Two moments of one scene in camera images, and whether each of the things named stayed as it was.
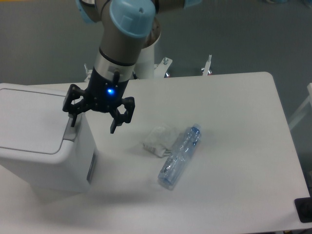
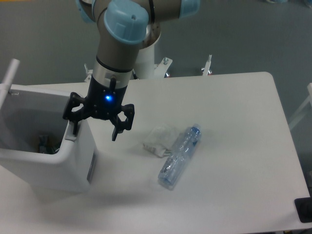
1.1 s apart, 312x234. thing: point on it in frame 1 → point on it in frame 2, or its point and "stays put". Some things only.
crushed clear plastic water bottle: [180, 156] stays put
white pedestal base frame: [160, 68] stays put
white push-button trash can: [38, 146] stays put
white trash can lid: [32, 122] → [5, 86]
